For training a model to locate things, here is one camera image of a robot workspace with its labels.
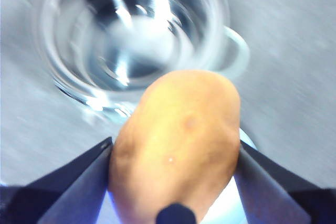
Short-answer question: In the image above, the glass lid with green knob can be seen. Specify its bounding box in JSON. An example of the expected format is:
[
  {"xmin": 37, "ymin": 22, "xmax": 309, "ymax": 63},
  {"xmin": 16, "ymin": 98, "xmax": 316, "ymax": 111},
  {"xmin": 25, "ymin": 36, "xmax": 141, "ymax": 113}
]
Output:
[{"xmin": 20, "ymin": 0, "xmax": 232, "ymax": 126}]

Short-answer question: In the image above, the brown potato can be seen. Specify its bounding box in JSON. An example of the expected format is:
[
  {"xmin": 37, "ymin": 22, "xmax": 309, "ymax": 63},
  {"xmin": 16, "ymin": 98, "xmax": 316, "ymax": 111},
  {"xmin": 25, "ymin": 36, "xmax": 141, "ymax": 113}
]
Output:
[{"xmin": 108, "ymin": 69, "xmax": 242, "ymax": 224}]

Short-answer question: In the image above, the blue round plate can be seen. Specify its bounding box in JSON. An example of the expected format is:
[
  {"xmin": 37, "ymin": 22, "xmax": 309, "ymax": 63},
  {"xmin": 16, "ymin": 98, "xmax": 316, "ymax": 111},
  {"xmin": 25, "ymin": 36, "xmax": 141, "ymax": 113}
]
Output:
[{"xmin": 97, "ymin": 128, "xmax": 259, "ymax": 224}]

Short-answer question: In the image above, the pale green electric steamer pot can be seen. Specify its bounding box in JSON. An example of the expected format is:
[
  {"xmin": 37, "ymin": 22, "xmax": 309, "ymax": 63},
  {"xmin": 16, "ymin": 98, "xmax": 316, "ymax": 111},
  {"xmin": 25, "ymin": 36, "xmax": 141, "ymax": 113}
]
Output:
[{"xmin": 222, "ymin": 26, "xmax": 250, "ymax": 78}]

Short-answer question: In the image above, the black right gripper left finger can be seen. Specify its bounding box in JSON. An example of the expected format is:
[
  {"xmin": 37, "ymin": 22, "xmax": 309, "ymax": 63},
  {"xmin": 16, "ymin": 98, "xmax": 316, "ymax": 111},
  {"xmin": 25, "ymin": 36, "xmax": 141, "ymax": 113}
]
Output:
[{"xmin": 0, "ymin": 136, "xmax": 113, "ymax": 224}]

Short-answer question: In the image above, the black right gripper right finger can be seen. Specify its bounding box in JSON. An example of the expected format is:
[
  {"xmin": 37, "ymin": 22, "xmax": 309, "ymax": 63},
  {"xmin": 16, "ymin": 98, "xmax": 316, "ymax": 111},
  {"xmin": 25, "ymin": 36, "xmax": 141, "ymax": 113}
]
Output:
[{"xmin": 234, "ymin": 140, "xmax": 336, "ymax": 224}]

